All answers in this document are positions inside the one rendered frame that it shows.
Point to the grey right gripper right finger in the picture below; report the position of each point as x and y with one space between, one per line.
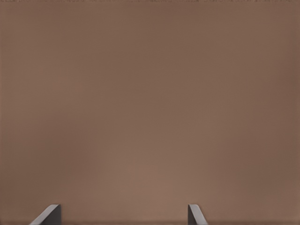
195 216

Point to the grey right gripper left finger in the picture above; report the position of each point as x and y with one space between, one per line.
50 216

